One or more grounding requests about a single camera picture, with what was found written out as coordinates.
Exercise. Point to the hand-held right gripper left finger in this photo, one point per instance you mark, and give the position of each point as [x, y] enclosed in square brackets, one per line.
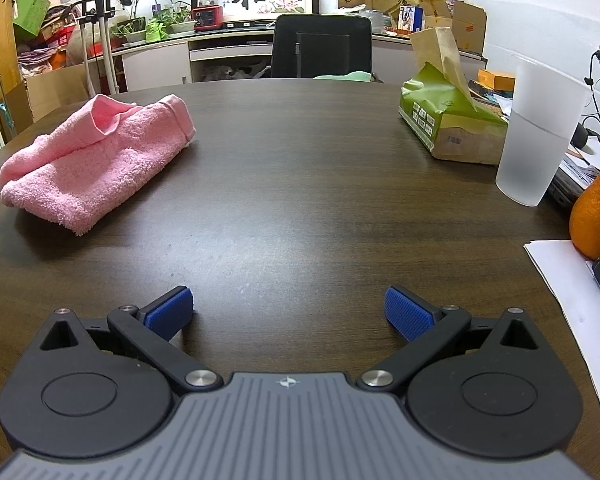
[172, 311]

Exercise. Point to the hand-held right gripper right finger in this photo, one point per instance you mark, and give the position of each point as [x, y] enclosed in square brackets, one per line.
[405, 312]

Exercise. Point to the pink towel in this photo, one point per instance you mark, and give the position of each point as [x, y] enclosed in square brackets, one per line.
[90, 165]

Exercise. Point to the grey forearm crutch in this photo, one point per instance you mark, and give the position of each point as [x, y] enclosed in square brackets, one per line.
[106, 55]
[86, 60]

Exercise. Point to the white paper sheet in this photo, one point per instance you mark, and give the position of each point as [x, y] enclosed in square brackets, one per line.
[570, 300]

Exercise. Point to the green paper tissue pack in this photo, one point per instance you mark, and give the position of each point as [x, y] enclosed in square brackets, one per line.
[445, 125]

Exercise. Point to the frosted plastic cup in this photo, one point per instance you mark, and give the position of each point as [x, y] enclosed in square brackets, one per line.
[535, 150]

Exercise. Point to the orange fruit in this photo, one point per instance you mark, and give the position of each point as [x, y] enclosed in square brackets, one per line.
[597, 220]

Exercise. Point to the stack of papers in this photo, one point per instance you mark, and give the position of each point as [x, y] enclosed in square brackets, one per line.
[577, 170]

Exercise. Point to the green cushion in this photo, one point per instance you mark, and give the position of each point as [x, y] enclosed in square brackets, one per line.
[342, 76]

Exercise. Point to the pile of plastic bags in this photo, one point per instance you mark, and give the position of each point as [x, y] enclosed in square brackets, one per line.
[230, 72]

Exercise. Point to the large open cardboard box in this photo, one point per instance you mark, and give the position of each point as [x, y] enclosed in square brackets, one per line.
[55, 92]

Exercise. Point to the white sideboard counter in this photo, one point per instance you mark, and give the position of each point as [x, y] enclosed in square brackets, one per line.
[155, 62]

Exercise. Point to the yellow box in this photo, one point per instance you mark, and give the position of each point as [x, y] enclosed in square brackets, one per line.
[497, 80]

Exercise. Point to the black office chair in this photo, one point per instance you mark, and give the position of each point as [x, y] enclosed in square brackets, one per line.
[320, 50]

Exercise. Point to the light green bag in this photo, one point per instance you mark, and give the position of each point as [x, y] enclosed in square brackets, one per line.
[156, 33]

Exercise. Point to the potted plant in white tray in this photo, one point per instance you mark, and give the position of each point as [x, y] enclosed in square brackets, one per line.
[177, 22]
[130, 30]

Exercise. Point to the stacked brown cardboard boxes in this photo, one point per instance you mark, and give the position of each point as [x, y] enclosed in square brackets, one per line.
[462, 25]

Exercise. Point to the small blue picture box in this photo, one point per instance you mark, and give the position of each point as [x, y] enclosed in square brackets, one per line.
[409, 19]

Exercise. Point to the pile of clothes and boxes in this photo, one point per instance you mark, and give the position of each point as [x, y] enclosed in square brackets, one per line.
[55, 40]

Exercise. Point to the white plastic bag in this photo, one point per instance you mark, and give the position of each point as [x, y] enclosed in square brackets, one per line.
[354, 8]

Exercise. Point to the green cardboard box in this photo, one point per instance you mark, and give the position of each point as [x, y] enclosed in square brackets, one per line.
[30, 12]

